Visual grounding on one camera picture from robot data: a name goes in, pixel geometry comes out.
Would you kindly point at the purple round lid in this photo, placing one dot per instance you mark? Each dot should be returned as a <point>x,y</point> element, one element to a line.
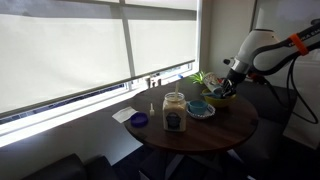
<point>139,119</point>

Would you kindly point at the wide white roller blind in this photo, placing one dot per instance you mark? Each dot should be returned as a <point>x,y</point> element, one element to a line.
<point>63,56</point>

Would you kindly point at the glass jar with cream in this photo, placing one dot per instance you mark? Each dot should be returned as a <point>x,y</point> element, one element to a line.
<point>174,115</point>

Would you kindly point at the red orange object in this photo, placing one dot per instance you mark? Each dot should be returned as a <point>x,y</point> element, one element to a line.
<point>256,77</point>

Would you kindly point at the small white bottle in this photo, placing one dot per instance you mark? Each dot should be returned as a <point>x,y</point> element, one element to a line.
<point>152,110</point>

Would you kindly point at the blue measuring spoon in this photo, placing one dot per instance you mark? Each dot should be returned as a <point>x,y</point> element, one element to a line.
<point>210,94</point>

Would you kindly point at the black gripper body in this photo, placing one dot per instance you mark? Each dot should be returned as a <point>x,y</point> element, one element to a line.
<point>236,78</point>

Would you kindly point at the dark upholstered chair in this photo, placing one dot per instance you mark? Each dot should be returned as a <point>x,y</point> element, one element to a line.
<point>273,133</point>

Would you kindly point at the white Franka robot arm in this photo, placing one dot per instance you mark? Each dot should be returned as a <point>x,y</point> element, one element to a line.
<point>263,50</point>

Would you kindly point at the small green plant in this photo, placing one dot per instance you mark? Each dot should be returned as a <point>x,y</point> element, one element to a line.
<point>198,77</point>

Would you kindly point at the teal cup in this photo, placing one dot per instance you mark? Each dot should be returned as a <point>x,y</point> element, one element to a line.
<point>197,106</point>

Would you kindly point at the white paper napkin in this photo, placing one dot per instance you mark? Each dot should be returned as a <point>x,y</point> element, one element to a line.
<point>124,114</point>

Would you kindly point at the white table base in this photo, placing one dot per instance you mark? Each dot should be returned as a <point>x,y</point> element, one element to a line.
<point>173,165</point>

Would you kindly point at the narrow white roller blind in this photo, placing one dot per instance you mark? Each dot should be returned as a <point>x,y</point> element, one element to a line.
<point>161,46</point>

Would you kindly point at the white stick in jar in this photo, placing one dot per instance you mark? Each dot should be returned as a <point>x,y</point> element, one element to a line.
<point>177,87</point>

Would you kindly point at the yellow bowl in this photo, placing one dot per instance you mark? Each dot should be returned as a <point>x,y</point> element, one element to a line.
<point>218,101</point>

